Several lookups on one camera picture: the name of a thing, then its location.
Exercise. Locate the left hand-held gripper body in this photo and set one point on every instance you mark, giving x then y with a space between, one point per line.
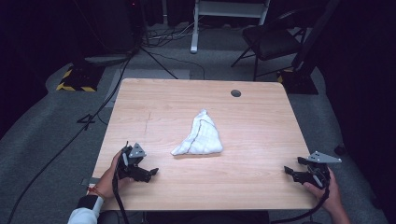
132 169

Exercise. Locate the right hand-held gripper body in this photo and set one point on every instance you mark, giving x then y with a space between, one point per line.
319 174

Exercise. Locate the white towel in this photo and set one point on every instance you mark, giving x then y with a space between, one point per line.
202 138

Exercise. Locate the person's right hand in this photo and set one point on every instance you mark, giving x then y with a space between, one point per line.
333 196

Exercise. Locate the person's left hand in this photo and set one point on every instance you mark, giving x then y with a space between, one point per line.
107 185

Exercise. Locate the small black floor object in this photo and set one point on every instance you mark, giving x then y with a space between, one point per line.
340 150

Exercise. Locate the grey tape piece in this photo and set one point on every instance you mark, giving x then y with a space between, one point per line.
88 181

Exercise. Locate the black office chair seat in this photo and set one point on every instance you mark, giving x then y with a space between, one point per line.
110 218

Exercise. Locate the person's dark clothing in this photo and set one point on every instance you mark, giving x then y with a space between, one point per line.
205 218

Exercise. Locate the dark round table grommet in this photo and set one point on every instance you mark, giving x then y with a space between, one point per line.
235 93

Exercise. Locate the black stand column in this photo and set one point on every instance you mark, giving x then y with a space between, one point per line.
314 37

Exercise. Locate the black folding chair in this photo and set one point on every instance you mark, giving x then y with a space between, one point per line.
271 40

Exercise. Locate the black computer tower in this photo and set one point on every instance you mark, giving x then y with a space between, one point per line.
115 28

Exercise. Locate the black yellow striped base plate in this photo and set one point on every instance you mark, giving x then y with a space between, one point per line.
79 79
300 84

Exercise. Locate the white desk frame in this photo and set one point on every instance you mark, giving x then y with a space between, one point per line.
196 28

